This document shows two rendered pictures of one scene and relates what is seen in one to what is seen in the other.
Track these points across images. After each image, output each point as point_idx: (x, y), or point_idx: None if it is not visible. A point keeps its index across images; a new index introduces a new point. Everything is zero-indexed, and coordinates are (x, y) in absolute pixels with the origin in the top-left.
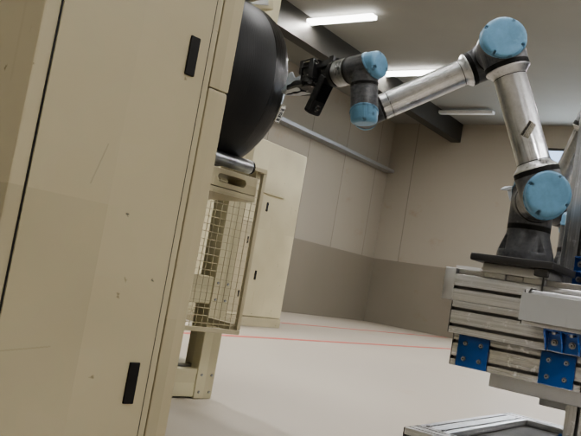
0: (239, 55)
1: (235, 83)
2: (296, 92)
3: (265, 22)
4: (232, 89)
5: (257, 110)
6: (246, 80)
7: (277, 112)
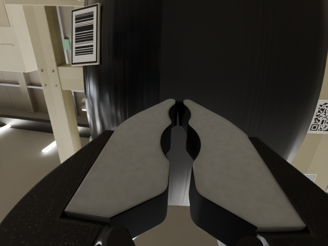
0: (284, 150)
1: (299, 76)
2: (161, 141)
3: (171, 204)
4: (305, 54)
5: (188, 18)
6: (262, 95)
7: (102, 34)
